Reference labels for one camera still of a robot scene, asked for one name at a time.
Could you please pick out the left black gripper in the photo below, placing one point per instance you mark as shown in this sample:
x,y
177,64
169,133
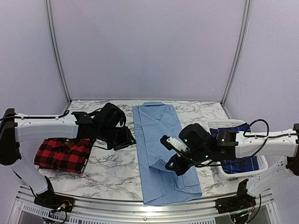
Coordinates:
x,y
125,141

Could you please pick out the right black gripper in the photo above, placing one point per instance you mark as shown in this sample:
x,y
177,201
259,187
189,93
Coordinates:
x,y
179,169

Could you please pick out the light blue long sleeve shirt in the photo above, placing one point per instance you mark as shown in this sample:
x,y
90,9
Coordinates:
x,y
152,121

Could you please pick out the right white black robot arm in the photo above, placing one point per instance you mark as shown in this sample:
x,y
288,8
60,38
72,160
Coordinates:
x,y
196,147

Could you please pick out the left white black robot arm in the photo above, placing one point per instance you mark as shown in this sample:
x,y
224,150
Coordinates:
x,y
107,124

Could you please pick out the red black plaid folded shirt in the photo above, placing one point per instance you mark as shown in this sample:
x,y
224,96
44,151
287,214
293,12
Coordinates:
x,y
68,155

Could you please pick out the white plastic basket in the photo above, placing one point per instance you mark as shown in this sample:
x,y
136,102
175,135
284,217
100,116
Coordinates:
x,y
223,123

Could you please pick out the blue plaid shirt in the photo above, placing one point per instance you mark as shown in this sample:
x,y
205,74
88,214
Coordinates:
x,y
239,165

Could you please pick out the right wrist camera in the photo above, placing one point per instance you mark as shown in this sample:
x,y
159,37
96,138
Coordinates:
x,y
172,143

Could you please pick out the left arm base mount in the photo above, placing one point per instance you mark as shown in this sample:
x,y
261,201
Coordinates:
x,y
62,204

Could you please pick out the aluminium front frame rail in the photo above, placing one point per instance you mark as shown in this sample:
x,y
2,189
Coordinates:
x,y
101,211

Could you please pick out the right aluminium corner post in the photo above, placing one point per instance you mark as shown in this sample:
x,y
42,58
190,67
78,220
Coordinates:
x,y
238,51

